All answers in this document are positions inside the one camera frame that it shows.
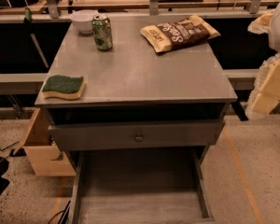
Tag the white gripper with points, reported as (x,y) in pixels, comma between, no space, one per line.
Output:
(266,94)

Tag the brown chip bag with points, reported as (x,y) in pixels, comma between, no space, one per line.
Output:
(167,36)

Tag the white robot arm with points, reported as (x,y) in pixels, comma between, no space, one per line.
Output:
(274,43)

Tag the green and yellow sponge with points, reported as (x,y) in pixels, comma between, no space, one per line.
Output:
(64,87)

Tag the grey cabinet with drawers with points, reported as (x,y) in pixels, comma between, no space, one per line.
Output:
(132,73)

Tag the green soda can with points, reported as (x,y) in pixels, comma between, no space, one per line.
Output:
(102,32)

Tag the lower open grey drawer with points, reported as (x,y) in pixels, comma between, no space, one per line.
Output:
(140,186)

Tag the white bowl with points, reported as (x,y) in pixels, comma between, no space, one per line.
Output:
(82,20)

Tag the upper grey drawer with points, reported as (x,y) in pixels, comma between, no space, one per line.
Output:
(136,126)

